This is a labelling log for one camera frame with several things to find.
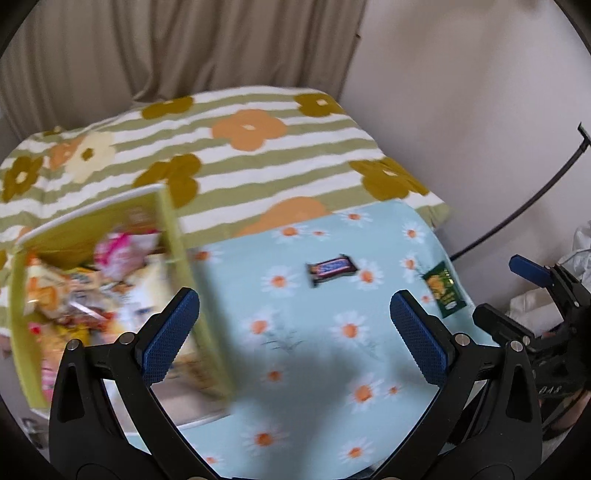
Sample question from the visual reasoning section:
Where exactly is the small green snack packet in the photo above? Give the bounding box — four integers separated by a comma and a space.
422, 261, 462, 318

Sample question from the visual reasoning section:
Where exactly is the pile of snack packets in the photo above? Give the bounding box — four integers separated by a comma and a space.
23, 231, 208, 402

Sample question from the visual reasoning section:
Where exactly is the black curved cable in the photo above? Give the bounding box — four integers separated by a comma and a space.
450, 122, 591, 261

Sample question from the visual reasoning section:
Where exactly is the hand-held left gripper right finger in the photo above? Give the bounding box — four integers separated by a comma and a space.
369, 290, 542, 480

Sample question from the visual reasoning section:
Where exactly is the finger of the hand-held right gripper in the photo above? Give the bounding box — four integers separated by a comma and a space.
509, 255, 591, 324
473, 302, 539, 354

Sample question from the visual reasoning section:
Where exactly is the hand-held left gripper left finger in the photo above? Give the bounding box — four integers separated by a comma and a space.
48, 287, 218, 480

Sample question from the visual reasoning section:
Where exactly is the green cardboard box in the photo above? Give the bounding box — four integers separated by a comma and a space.
9, 184, 236, 428

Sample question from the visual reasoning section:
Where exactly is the brown chocolate bar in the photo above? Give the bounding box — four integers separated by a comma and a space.
306, 254, 358, 288

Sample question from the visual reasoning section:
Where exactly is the light blue daisy blanket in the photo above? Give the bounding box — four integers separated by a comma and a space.
124, 200, 499, 480

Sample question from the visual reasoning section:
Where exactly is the striped floral blanket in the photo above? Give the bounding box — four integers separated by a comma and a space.
0, 88, 451, 333

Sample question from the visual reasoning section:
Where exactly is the beige curtain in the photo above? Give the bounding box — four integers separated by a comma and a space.
0, 0, 368, 139

